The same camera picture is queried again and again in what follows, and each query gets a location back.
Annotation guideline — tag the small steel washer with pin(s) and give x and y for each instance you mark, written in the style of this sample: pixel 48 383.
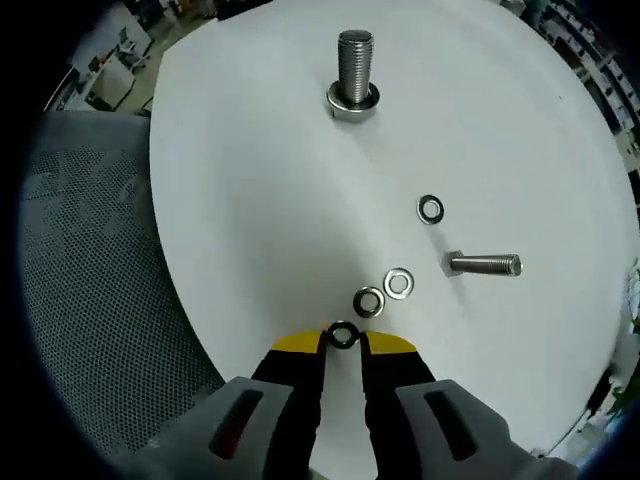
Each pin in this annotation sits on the small steel washer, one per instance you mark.
pixel 420 210
pixel 386 283
pixel 357 301
pixel 331 334

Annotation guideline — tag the large threaded steel stud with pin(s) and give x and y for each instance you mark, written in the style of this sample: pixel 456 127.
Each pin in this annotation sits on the large threaded steel stud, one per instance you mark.
pixel 355 65

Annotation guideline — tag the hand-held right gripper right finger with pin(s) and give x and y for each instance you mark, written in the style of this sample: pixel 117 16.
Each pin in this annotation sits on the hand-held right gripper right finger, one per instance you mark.
pixel 410 415

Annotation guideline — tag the shelving with white bins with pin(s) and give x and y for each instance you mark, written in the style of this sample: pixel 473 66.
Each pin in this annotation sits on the shelving with white bins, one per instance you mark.
pixel 600 60

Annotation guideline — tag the small threaded steel stud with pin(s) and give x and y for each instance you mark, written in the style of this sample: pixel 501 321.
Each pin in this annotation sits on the small threaded steel stud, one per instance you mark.
pixel 485 264

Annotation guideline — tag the white office desk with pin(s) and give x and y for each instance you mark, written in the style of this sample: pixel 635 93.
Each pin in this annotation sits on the white office desk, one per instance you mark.
pixel 107 80

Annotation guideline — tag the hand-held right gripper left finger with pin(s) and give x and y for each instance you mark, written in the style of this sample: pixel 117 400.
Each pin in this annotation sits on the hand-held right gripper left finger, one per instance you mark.
pixel 280 410

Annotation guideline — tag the grey mesh office chair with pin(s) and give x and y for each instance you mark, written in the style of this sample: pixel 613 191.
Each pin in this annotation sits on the grey mesh office chair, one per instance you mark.
pixel 90 275

